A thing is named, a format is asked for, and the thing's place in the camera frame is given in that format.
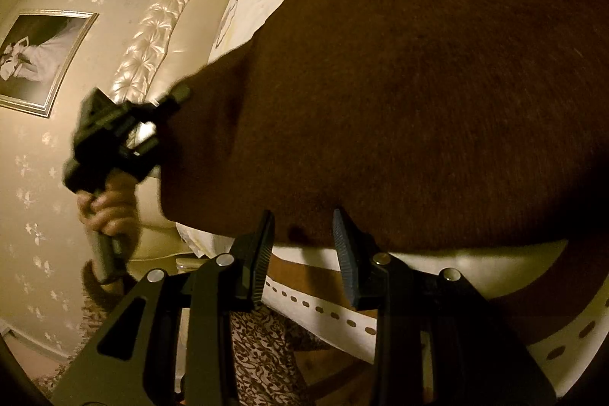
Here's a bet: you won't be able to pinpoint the white patterned bed sheet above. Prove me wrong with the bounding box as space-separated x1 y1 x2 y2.
209 0 608 405

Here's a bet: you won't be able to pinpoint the framed black white photo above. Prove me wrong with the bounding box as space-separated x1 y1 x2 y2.
1 9 98 118

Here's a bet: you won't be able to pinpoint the cream tufted leather headboard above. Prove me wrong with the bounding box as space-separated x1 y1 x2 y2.
109 0 229 266

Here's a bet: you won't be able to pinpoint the brown argyle sweater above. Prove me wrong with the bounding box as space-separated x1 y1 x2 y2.
161 0 608 252

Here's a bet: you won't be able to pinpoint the person's left hand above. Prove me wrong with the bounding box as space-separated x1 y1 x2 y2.
77 171 142 261

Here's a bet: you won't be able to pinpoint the floral patterned trousers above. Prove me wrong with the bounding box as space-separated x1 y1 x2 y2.
33 262 329 406

